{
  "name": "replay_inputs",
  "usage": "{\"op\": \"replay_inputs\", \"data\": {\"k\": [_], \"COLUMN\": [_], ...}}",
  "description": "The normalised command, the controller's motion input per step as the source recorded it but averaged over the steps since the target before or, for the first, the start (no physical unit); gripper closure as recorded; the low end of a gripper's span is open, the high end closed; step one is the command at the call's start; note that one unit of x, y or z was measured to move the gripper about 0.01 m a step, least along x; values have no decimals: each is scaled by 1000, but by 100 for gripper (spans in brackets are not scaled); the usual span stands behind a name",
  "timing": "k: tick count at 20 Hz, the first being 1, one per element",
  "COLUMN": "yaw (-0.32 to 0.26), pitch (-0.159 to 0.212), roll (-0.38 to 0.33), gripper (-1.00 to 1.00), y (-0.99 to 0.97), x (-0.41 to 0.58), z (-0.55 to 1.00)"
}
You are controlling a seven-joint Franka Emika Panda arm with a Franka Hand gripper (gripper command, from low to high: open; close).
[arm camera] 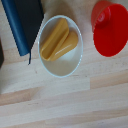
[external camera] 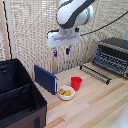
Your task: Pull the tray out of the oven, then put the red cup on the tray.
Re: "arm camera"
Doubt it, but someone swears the dark blue hardcover book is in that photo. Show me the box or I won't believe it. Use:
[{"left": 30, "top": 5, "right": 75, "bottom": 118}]
[{"left": 0, "top": 0, "right": 45, "bottom": 65}]

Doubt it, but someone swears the red plastic cup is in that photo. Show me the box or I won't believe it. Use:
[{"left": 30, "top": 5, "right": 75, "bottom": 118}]
[{"left": 91, "top": 0, "right": 128, "bottom": 58}]

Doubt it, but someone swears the yellow plastic banana piece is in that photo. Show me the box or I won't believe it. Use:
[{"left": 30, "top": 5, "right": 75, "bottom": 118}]
[
  {"left": 49, "top": 30, "right": 80, "bottom": 62},
  {"left": 39, "top": 18, "right": 70, "bottom": 61}
]

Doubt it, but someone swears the white ceramic bowl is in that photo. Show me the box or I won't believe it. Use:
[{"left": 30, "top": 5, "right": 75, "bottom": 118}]
[{"left": 37, "top": 14, "right": 84, "bottom": 79}]

